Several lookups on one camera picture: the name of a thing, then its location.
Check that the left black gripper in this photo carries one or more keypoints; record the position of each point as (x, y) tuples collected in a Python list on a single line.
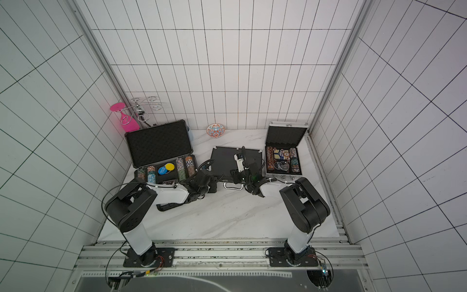
[(213, 184)]

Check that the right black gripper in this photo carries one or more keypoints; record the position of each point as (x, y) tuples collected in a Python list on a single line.
[(242, 175)]

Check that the black poker case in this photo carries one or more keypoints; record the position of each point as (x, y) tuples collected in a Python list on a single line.
[(224, 163), (152, 148)]

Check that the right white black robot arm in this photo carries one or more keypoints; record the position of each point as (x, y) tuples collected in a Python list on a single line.
[(306, 207)]

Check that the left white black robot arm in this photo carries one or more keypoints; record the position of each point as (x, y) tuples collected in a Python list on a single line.
[(128, 207)]

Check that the right silver poker case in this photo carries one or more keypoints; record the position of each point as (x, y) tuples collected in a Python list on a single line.
[(281, 148)]

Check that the yellow round chip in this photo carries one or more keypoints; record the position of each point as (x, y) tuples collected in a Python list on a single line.
[(170, 167)]

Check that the blue round chip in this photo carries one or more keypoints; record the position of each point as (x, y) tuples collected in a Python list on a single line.
[(162, 170)]

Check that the colourful patterned bowl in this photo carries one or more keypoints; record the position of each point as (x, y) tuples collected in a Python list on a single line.
[(216, 130)]

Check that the pink wine glass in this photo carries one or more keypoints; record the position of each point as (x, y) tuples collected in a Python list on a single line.
[(127, 122)]

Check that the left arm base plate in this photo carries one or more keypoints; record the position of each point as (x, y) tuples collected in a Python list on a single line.
[(153, 258)]

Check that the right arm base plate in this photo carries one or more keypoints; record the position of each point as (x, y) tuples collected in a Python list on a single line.
[(286, 257)]

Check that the silver wire glass holder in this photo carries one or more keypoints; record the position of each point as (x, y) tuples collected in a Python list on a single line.
[(144, 108)]

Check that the aluminium mounting rail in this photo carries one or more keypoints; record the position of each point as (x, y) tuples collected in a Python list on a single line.
[(192, 255)]

